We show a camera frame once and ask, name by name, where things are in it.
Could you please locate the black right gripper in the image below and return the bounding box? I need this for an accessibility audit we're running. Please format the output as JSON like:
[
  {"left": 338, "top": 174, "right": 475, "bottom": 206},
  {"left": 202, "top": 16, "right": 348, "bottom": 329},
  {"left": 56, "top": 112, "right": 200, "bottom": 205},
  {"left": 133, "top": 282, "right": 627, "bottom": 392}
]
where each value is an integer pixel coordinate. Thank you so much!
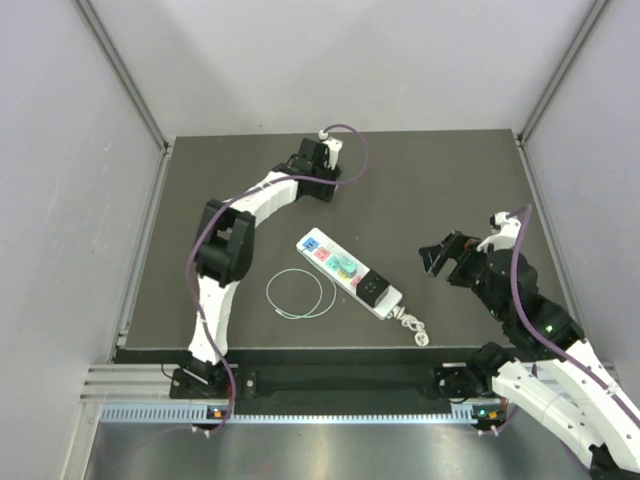
[{"left": 418, "top": 229, "right": 507, "bottom": 320}]

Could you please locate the black power plug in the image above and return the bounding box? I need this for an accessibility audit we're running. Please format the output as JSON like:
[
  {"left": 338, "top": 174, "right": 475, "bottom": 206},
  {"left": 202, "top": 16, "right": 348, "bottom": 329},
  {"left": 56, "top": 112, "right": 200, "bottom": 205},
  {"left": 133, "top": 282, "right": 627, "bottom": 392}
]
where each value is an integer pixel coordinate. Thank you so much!
[{"left": 356, "top": 270, "right": 390, "bottom": 308}]

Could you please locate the white multicolour power strip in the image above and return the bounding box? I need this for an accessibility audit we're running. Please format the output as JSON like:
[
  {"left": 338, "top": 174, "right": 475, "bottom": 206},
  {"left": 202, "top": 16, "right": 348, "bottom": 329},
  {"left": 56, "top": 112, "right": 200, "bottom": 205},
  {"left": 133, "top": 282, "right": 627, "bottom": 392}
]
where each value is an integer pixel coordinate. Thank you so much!
[{"left": 296, "top": 228, "right": 403, "bottom": 320}]

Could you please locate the teal plug adapter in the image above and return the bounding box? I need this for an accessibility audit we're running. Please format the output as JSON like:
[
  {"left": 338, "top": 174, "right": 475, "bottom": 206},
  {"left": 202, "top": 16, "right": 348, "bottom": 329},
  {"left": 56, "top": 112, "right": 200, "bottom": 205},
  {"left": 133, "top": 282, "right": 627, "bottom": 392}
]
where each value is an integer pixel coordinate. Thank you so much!
[{"left": 334, "top": 256, "right": 357, "bottom": 278}]

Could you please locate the thin teal white cable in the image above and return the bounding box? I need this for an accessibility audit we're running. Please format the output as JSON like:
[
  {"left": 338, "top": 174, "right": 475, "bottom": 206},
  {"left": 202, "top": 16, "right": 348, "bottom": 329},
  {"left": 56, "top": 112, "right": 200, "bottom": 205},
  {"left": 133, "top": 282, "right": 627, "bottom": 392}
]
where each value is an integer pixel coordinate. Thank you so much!
[{"left": 265, "top": 247, "right": 339, "bottom": 320}]

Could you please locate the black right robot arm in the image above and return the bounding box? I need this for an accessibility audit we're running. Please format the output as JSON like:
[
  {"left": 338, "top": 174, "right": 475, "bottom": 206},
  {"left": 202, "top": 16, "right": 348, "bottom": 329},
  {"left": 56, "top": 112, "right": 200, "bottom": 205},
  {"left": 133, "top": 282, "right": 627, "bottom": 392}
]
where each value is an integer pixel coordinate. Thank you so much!
[{"left": 419, "top": 220, "right": 639, "bottom": 479}]

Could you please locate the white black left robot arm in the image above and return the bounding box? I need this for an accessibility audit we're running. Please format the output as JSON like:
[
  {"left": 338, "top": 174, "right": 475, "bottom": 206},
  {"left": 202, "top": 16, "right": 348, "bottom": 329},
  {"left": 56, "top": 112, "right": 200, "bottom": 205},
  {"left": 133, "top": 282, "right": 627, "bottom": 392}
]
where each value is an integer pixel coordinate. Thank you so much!
[{"left": 188, "top": 132, "right": 343, "bottom": 397}]

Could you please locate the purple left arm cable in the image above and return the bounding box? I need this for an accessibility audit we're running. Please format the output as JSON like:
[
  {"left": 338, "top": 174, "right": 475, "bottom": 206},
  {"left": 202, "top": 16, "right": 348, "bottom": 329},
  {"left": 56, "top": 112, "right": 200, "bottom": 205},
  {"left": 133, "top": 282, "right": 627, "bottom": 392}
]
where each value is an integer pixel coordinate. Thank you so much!
[{"left": 184, "top": 123, "right": 370, "bottom": 431}]

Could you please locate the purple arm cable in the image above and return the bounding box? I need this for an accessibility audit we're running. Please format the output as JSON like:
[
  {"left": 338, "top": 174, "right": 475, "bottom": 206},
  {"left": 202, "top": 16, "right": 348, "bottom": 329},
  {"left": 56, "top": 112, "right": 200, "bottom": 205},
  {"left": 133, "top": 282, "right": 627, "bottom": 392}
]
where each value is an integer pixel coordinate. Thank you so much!
[
  {"left": 507, "top": 204, "right": 640, "bottom": 426},
  {"left": 184, "top": 123, "right": 370, "bottom": 431}
]

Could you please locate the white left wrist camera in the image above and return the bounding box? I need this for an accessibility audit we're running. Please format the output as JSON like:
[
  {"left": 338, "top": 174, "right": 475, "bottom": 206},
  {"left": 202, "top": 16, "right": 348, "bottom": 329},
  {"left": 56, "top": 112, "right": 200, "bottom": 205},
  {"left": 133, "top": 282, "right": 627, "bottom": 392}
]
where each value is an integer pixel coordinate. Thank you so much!
[{"left": 318, "top": 130, "right": 343, "bottom": 169}]

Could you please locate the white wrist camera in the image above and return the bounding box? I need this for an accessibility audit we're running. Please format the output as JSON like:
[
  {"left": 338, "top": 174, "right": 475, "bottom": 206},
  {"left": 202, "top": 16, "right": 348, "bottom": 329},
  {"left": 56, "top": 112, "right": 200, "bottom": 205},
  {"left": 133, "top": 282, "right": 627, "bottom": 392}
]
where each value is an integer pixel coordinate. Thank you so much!
[
  {"left": 318, "top": 130, "right": 343, "bottom": 169},
  {"left": 476, "top": 211, "right": 521, "bottom": 253}
]

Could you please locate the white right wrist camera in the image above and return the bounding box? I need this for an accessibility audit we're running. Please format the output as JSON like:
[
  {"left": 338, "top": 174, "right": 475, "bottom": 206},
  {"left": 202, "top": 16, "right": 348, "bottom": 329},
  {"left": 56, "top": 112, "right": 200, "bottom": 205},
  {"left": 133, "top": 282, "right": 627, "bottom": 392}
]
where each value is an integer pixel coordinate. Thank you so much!
[{"left": 476, "top": 211, "right": 521, "bottom": 253}]

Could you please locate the white coiled power cord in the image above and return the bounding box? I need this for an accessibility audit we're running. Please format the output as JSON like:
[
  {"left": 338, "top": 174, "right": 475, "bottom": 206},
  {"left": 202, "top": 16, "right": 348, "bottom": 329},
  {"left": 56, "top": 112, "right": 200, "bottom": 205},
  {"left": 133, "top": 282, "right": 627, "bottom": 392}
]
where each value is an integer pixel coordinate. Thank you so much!
[{"left": 387, "top": 307, "right": 432, "bottom": 347}]

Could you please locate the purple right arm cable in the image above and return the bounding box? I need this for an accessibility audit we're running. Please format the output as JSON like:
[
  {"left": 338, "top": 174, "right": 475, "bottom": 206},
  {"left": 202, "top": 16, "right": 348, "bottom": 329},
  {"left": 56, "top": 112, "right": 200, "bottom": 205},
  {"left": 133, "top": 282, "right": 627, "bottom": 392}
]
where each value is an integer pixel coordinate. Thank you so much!
[{"left": 507, "top": 204, "right": 640, "bottom": 426}]

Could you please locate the grey slotted cable duct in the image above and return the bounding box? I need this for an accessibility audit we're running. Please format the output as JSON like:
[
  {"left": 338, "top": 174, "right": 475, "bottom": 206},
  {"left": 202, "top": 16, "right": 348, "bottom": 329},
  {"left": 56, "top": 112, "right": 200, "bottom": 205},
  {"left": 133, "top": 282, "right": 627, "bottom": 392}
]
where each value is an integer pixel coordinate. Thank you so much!
[{"left": 99, "top": 399, "right": 506, "bottom": 425}]

